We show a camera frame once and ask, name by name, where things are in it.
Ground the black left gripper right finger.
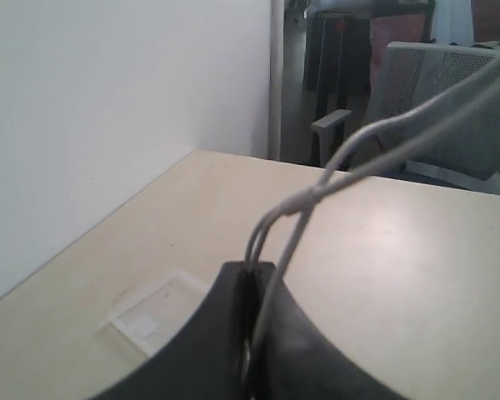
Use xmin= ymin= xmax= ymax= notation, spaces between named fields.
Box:
xmin=249 ymin=261 xmax=409 ymax=400

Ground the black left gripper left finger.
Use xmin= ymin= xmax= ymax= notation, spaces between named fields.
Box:
xmin=87 ymin=261 xmax=251 ymax=400

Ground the white wired earphone cable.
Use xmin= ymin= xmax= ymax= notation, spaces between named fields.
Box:
xmin=240 ymin=43 xmax=500 ymax=376

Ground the clear plastic storage case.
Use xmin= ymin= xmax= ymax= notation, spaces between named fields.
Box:
xmin=107 ymin=268 xmax=212 ymax=358

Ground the grey mesh office chair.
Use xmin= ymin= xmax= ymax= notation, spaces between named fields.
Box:
xmin=316 ymin=42 xmax=500 ymax=195

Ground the dark background furniture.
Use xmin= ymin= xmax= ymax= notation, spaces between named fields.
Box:
xmin=282 ymin=0 xmax=500 ymax=166

